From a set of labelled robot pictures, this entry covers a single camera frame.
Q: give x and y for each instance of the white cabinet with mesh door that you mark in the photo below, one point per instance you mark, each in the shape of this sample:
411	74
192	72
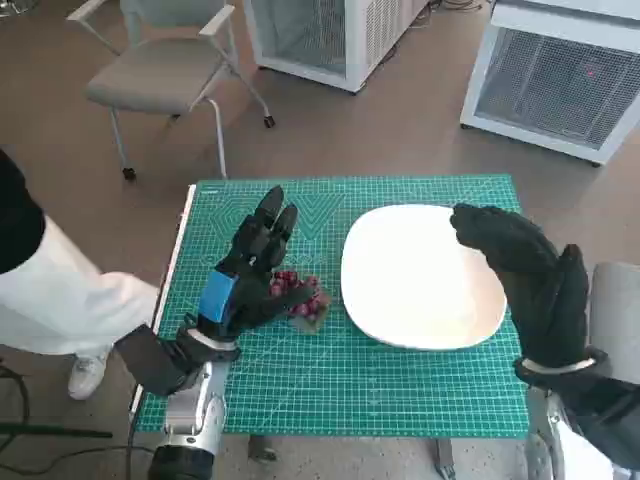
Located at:
360	45
550	85

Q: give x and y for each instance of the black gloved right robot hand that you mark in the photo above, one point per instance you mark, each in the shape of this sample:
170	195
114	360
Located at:
540	295

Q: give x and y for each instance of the person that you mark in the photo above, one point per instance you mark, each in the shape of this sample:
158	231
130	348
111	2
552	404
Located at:
55	300

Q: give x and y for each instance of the black floor stand bar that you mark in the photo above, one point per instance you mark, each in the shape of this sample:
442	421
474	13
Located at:
60	430

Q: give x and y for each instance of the metal table leg bracket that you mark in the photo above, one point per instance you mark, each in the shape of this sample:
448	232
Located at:
444	457
262	450

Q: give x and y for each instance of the green cutting mat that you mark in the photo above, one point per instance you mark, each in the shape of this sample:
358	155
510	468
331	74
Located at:
325	380

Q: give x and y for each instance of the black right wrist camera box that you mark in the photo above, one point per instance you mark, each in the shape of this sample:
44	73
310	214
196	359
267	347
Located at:
610	405

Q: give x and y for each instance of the red toy grape bunch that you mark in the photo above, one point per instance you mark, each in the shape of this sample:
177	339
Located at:
311	307

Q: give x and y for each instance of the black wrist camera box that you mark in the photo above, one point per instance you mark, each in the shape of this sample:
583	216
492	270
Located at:
610	405
150	360

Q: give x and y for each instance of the grey chair with white frame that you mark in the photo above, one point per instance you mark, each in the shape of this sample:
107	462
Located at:
155	75

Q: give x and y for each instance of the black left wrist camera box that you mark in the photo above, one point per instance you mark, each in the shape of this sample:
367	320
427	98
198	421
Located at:
150	360

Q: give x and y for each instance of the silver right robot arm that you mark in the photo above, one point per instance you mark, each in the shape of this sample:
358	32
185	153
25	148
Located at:
545	425

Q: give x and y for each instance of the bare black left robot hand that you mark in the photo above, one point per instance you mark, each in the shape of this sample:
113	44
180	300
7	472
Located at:
250	285

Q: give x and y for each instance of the white plate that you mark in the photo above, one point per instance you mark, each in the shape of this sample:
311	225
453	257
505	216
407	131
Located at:
415	280

